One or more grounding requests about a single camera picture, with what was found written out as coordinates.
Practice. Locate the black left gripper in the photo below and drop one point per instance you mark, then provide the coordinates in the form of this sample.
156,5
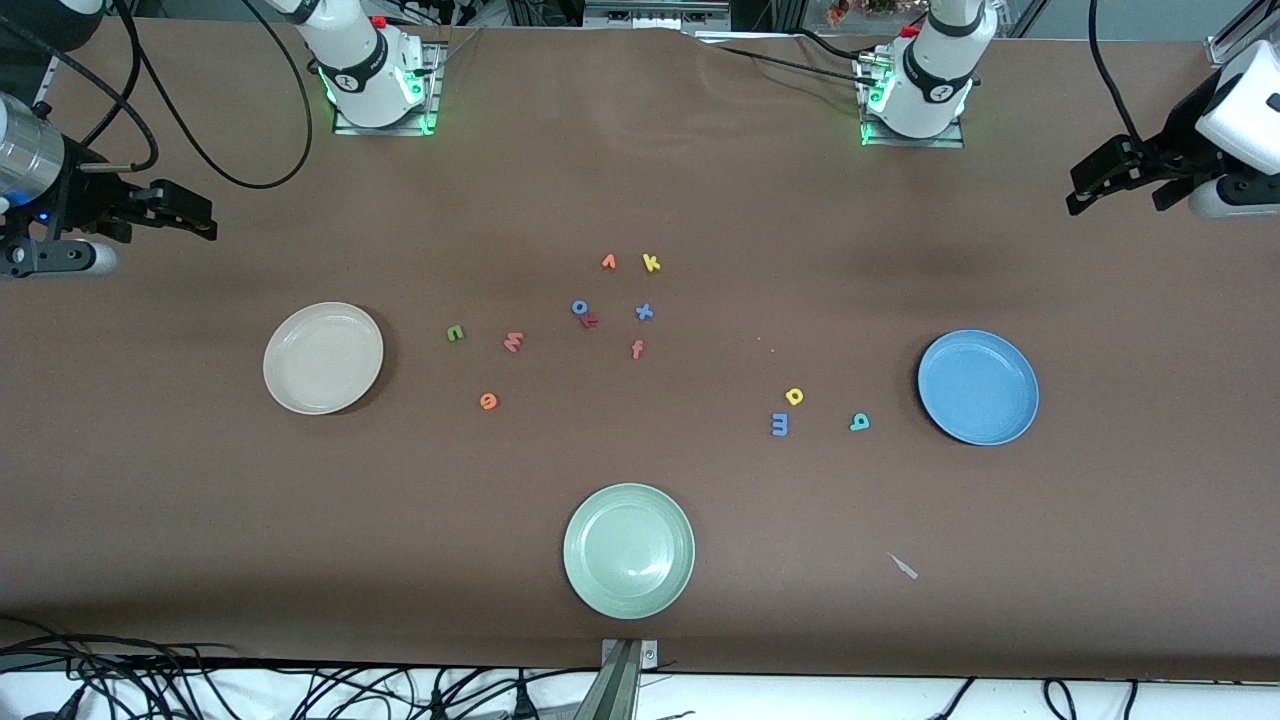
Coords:
1172,147

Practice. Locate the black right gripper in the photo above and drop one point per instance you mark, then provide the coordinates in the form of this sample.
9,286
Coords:
88,198

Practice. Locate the pink foam letter w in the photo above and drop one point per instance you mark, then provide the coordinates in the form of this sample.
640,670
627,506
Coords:
513,342

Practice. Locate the blue foam letter m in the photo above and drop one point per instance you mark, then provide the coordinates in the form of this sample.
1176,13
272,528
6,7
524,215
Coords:
786,425

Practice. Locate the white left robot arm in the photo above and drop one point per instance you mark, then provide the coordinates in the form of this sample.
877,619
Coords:
935,85

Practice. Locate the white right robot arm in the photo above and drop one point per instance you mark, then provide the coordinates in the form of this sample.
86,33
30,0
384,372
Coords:
365,75

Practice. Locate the beige brown plate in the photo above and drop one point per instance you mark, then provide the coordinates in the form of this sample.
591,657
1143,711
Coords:
322,358

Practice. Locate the blue plate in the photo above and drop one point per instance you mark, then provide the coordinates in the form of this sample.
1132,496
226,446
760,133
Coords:
978,388

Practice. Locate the orange brown background object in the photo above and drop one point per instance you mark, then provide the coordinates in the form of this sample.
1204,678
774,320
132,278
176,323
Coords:
840,12

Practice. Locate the brown table cover sheet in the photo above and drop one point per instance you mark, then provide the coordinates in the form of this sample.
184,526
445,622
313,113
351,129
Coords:
700,180

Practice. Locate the small white paper scrap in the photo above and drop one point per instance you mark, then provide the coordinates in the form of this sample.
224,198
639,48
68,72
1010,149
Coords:
903,567

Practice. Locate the grey box behind table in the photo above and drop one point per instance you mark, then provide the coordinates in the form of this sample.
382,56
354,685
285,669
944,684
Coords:
655,12

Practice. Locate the pale green plate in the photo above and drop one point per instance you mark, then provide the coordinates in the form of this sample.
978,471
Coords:
628,550

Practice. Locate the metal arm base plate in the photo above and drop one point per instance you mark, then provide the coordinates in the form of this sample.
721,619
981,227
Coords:
915,142
385,129

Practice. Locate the aluminium frame profile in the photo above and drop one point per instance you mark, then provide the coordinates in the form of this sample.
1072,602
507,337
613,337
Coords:
1235,40

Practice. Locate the aluminium edge rail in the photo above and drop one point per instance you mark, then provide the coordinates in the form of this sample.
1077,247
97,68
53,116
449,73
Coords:
45,85

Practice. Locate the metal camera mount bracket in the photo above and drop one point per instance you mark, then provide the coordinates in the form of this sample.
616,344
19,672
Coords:
622,680

